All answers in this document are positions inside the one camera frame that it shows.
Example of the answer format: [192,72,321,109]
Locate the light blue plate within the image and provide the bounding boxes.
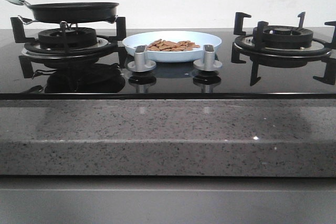
[122,31,222,62]

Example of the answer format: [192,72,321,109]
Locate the brown meat pieces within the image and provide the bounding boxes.
[146,39,200,52]

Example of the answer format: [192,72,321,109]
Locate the left silver stove knob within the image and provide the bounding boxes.
[127,46,156,72]

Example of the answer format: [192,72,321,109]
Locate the silver stove knob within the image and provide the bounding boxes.
[193,45,223,71]
[127,46,156,72]

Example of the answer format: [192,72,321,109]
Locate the right silver stove knob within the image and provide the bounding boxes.
[193,45,223,71]

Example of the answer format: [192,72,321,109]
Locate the black glass gas cooktop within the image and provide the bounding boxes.
[1,29,335,100]

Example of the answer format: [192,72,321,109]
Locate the left black gas burner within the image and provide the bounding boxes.
[38,27,97,50]

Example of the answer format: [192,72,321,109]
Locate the black gas burner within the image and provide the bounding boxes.
[38,27,97,50]
[262,25,313,49]

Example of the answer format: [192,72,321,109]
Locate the right black gas burner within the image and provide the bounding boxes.
[262,25,313,49]

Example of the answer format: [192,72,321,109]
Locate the left black pan support grate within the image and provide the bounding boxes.
[11,16,127,60]

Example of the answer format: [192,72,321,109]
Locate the black pan support grate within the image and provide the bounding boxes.
[231,12,335,63]
[11,16,127,60]

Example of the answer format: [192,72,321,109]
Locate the right black pan support grate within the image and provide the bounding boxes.
[231,12,335,63]

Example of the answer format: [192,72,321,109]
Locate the grey cabinet front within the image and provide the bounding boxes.
[1,176,335,223]

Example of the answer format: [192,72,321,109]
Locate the silver wire pan reducer ring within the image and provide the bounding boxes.
[17,14,119,29]

